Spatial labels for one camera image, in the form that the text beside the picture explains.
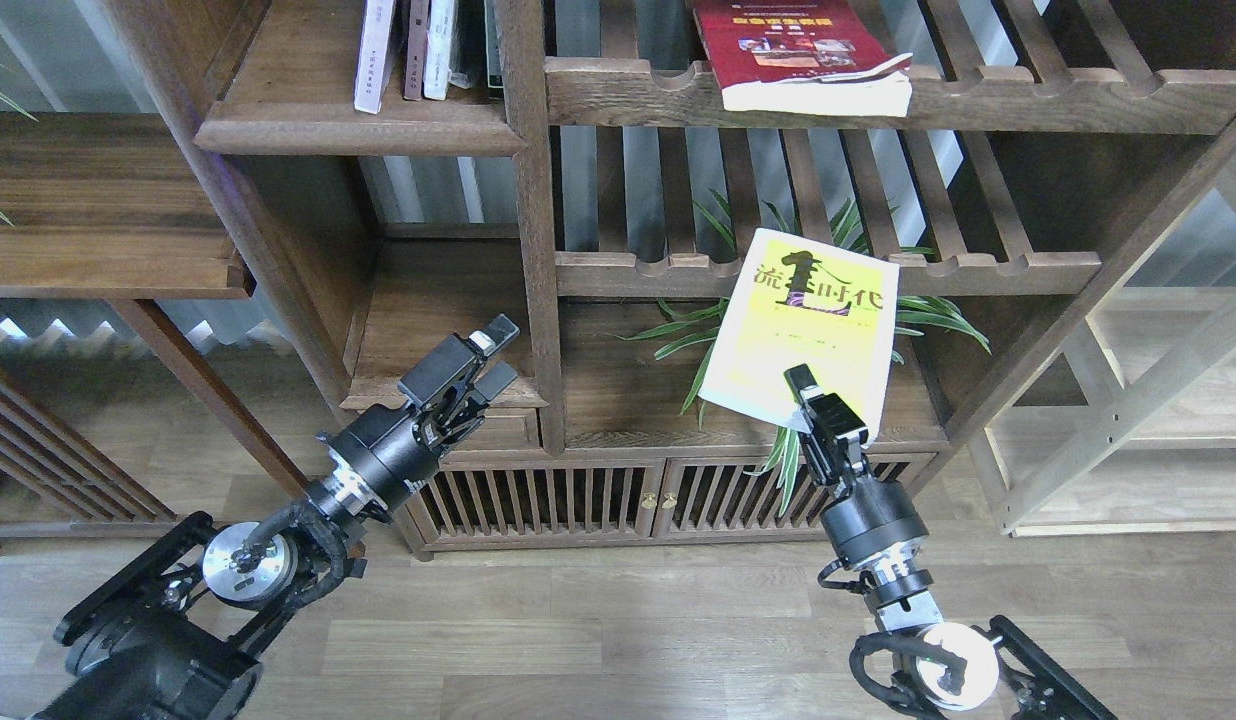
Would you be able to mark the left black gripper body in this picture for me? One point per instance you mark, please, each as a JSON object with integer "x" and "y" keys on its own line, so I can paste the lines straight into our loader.
{"x": 385, "y": 455}

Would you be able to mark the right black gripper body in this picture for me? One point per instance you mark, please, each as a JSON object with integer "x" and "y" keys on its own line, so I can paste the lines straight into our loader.
{"x": 872, "y": 524}

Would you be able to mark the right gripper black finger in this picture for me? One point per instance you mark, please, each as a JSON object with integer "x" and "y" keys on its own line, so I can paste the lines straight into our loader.
{"x": 802, "y": 383}

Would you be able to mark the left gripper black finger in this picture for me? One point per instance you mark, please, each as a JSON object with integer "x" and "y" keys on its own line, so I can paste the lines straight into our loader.
{"x": 496, "y": 334}
{"x": 493, "y": 383}

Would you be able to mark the yellow green book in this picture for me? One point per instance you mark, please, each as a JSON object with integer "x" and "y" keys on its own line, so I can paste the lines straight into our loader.
{"x": 801, "y": 301}

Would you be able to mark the red book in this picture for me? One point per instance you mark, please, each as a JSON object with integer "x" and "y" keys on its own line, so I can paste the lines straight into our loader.
{"x": 804, "y": 57}

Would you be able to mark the pale purple white book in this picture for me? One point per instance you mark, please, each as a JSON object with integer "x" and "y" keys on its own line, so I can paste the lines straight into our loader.
{"x": 378, "y": 44}

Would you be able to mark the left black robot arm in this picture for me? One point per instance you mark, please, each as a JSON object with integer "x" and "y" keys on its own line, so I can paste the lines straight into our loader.
{"x": 180, "y": 631}

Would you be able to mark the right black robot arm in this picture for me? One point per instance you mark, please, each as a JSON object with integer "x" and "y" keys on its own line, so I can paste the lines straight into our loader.
{"x": 917, "y": 663}

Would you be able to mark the light wooden shelf unit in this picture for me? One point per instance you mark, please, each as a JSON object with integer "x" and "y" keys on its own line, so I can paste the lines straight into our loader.
{"x": 1152, "y": 445}

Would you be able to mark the green spider plant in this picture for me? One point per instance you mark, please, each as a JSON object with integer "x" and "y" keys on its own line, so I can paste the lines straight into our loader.
{"x": 701, "y": 327}

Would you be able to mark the dark wooden bookshelf cabinet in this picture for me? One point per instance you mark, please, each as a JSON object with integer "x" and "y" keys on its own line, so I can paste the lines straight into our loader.
{"x": 1021, "y": 191}

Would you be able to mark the white upright book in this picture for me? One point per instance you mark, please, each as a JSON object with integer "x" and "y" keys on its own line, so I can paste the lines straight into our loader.
{"x": 437, "y": 69}

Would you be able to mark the dark green upright book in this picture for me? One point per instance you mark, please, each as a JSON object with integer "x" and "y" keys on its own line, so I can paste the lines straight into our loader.
{"x": 493, "y": 53}

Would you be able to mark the brown upright book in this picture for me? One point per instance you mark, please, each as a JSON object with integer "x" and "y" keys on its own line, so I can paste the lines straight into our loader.
{"x": 417, "y": 47}

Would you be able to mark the dark wooden slatted rack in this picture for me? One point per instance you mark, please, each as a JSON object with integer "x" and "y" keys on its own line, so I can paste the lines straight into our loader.
{"x": 57, "y": 478}

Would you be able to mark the dark wooden side table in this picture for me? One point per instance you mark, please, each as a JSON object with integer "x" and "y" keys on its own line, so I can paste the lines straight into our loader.
{"x": 102, "y": 222}

